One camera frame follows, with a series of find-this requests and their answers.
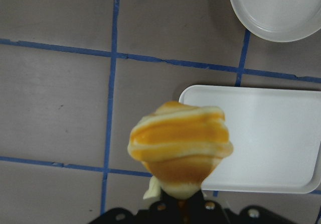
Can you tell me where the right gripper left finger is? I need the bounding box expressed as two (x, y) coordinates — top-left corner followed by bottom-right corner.
(91, 193), (184, 224)

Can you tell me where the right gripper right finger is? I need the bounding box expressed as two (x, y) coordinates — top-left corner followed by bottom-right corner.
(184, 191), (286, 223)

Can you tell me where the striped orange bread roll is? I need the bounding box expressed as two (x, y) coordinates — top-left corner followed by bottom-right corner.
(127, 101), (233, 200)

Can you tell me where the white rectangular tray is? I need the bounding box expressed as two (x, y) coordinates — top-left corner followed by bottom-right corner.
(179, 85), (320, 193)

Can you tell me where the shallow white bowl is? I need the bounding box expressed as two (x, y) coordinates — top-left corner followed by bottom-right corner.
(230, 0), (320, 42)

